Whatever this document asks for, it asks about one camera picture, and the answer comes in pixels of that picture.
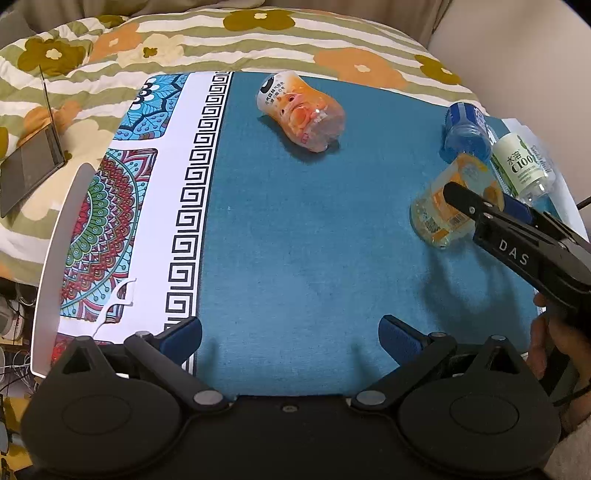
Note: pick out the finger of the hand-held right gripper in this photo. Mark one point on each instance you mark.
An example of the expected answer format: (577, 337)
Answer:
(519, 206)
(464, 198)

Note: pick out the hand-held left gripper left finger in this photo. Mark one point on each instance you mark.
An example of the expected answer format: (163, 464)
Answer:
(183, 334)

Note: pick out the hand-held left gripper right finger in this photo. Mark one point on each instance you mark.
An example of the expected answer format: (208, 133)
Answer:
(397, 334)

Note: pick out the yellow plastic drink bottle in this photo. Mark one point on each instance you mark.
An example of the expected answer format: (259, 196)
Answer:
(438, 207)

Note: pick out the orange juice bottle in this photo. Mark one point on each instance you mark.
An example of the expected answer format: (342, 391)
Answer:
(300, 110)

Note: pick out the person's right hand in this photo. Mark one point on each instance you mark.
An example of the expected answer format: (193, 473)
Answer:
(581, 364)

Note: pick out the clear bottle with green label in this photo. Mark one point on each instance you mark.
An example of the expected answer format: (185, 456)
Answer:
(521, 166)

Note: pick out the blue plastic bottle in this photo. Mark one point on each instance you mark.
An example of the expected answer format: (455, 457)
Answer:
(466, 136)

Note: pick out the white dental floss pick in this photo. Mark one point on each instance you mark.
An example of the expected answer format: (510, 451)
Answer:
(122, 293)

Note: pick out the blue patterned table mat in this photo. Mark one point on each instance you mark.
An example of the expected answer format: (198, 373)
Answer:
(300, 230)

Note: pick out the cream sofa cushion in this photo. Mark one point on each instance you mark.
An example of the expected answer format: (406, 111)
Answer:
(521, 50)

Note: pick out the floral striped blanket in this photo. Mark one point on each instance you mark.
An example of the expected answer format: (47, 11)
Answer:
(369, 41)

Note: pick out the grey laptop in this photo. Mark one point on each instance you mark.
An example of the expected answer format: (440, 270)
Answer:
(27, 161)

